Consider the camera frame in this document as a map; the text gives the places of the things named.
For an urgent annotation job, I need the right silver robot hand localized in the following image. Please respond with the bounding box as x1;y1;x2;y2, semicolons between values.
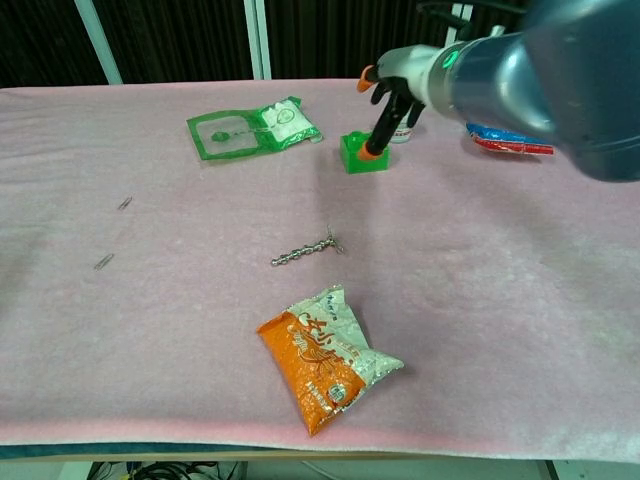
357;43;445;162

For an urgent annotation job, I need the small metal keychain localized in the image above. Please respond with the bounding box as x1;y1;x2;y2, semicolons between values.
271;224;347;268

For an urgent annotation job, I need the small white plastic jar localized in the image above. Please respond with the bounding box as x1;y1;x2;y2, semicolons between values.
387;107;416;145

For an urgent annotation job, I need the green toy building brick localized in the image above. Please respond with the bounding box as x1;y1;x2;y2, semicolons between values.
339;129;392;175

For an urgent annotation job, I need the blue snack packet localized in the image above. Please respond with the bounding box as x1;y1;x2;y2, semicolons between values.
464;122;555;157

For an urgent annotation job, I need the green cotton pad bag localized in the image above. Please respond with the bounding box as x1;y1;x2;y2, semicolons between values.
186;95;324;162

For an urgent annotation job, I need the orange snack packet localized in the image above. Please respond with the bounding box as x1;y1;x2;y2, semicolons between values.
255;284;405;438

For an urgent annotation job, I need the pink table cloth mat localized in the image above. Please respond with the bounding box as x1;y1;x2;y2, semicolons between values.
0;78;640;464

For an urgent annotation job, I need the white partition frame post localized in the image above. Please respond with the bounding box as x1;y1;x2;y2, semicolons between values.
74;0;124;85
446;0;475;51
243;0;273;81

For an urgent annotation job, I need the black floor cable tangle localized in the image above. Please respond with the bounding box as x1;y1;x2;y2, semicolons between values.
89;460;241;480

